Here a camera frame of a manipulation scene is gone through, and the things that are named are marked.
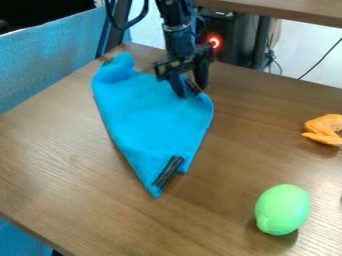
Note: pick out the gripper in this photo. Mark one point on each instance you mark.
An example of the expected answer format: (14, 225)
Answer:
(182, 53)

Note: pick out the blue cloth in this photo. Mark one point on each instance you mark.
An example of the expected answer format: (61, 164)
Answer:
(151, 123)

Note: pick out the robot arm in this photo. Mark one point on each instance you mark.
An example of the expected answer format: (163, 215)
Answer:
(174, 13)

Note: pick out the black computer tower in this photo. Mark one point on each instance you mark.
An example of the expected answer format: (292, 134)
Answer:
(227, 38)

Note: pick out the wooden desk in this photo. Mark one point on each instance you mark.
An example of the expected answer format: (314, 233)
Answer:
(285, 10)

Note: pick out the orange toy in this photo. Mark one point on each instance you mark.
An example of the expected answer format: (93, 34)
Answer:
(325, 129)

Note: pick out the green toy lime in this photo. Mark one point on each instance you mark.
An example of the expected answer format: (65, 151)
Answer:
(282, 210)

